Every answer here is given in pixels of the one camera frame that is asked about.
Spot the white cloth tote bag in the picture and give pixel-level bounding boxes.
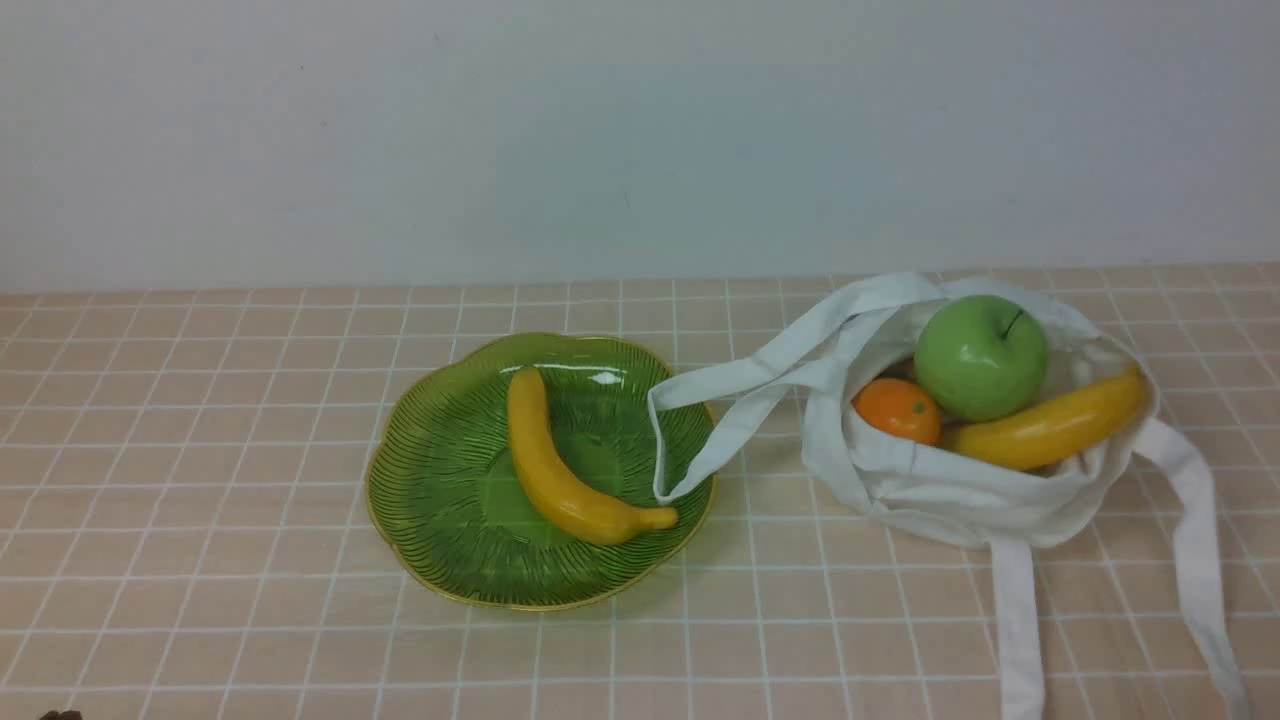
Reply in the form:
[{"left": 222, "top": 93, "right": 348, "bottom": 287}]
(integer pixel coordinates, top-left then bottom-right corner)
[{"left": 646, "top": 273, "right": 1252, "bottom": 719}]

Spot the green apple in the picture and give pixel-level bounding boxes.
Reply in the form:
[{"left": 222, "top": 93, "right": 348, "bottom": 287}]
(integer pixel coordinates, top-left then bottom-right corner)
[{"left": 913, "top": 295, "right": 1050, "bottom": 423}]

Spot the small orange fruit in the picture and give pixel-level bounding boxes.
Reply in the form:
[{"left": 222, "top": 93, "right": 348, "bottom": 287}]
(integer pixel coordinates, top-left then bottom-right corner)
[{"left": 851, "top": 377, "right": 943, "bottom": 446}]

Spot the yellow banana in bag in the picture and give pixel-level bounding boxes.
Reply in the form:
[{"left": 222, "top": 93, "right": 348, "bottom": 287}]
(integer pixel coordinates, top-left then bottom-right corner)
[{"left": 940, "top": 366, "right": 1148, "bottom": 471}]

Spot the yellow banana on plate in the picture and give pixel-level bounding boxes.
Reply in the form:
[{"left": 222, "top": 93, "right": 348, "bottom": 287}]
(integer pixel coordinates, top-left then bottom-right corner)
[{"left": 507, "top": 366, "right": 678, "bottom": 546}]

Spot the green glass leaf plate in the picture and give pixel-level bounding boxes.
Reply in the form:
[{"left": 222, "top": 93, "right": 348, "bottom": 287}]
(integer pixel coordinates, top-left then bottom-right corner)
[{"left": 366, "top": 333, "right": 716, "bottom": 611}]

